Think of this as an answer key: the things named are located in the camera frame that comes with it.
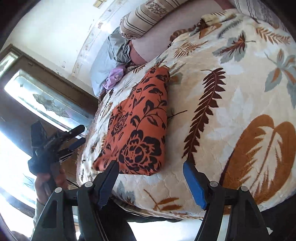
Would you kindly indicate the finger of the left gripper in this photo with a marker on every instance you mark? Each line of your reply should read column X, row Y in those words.
column 67, row 152
column 76, row 131

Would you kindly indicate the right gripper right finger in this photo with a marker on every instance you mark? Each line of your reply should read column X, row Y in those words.
column 245, row 220

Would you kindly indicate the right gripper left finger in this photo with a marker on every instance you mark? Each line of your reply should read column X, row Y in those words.
column 56, row 221

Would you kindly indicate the orange black floral garment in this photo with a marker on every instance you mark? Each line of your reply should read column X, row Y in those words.
column 137, row 127

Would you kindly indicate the person's left hand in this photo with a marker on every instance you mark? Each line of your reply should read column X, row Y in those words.
column 42, row 184

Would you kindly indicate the wooden framed window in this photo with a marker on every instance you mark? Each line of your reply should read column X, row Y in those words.
column 30, row 92

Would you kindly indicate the purple small garment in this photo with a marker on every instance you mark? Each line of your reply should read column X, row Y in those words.
column 112, row 77

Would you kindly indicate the light blue grey cloth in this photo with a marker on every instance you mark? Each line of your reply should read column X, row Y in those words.
column 114, row 52

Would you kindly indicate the pink bed sheet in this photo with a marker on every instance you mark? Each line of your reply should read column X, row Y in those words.
column 184, row 18

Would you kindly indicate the striped beige bolster pillow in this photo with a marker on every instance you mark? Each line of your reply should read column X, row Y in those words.
column 136, row 23

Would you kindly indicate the grey striped pillow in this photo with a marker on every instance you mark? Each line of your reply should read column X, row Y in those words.
column 258, row 10

